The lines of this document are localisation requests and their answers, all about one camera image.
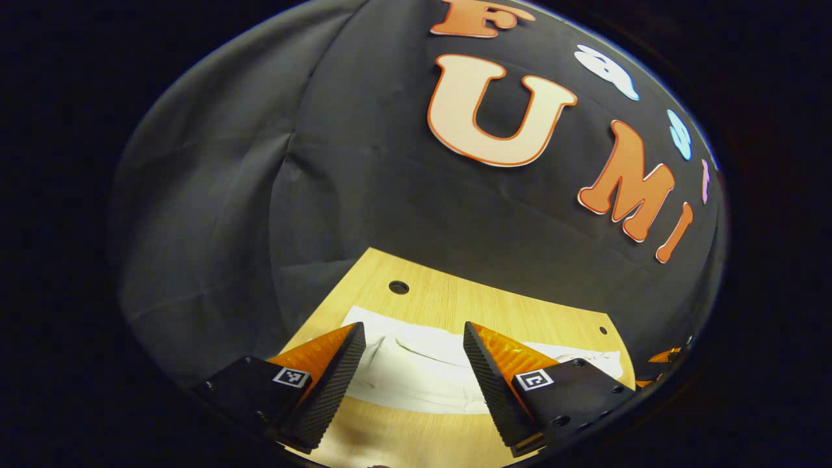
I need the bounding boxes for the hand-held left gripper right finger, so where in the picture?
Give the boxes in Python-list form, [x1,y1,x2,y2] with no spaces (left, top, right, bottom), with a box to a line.
[463,321,638,457]

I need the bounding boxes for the white jeans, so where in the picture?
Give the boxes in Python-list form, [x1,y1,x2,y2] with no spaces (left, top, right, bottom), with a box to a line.
[341,305,623,417]

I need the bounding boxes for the black backdrop cloth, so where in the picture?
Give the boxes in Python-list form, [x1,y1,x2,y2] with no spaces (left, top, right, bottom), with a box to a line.
[110,0,725,391]

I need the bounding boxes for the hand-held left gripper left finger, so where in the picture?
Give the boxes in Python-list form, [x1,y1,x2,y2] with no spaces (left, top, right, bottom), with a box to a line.
[192,322,367,454]

